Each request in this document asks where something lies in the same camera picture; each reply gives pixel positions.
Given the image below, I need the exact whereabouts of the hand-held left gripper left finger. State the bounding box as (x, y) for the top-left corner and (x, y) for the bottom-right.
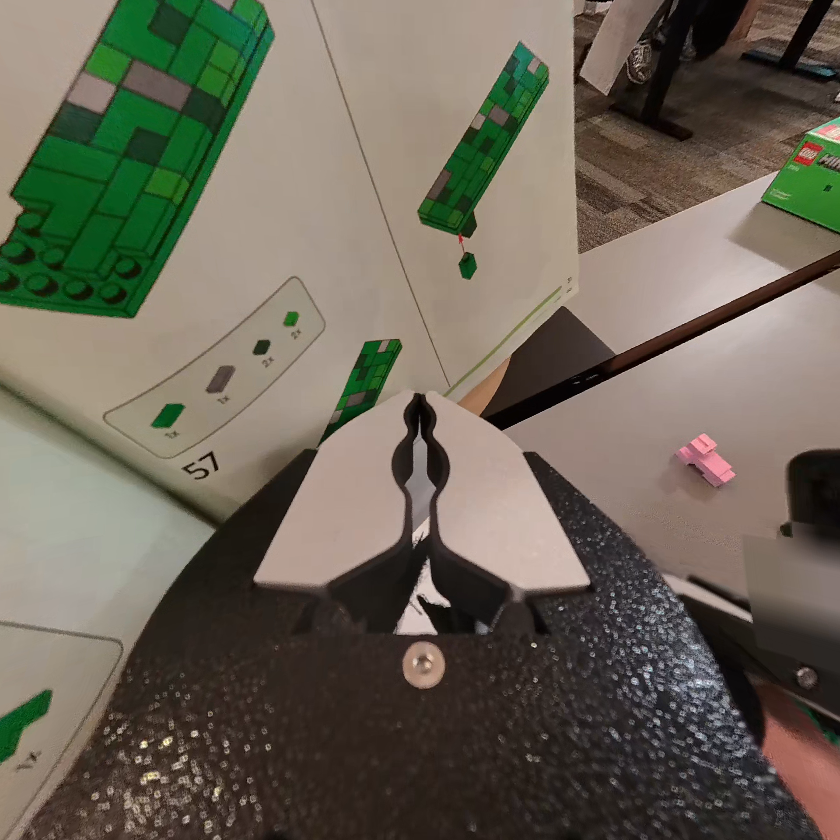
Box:
(252, 392), (427, 598)

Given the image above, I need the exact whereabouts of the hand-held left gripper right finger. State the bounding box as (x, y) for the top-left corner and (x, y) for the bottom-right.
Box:
(423, 391), (593, 601)

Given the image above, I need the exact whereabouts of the brick building instruction booklet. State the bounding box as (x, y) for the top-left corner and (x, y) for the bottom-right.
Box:
(0, 0), (581, 795)

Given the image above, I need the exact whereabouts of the person's right forearm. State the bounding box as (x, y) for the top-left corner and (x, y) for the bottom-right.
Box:
(761, 689), (840, 840)

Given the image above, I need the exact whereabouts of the pink toy brick pig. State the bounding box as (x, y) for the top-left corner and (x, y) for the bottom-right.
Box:
(676, 433), (736, 488)

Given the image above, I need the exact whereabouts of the green toy brick box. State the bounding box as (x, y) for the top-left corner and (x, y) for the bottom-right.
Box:
(761, 118), (840, 234)

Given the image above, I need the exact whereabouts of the black table leg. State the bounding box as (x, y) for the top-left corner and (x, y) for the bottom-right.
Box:
(610, 0), (695, 142)
(742, 0), (836, 80)

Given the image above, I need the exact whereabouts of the white hanging sheet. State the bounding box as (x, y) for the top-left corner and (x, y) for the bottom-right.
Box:
(581, 0), (657, 94)

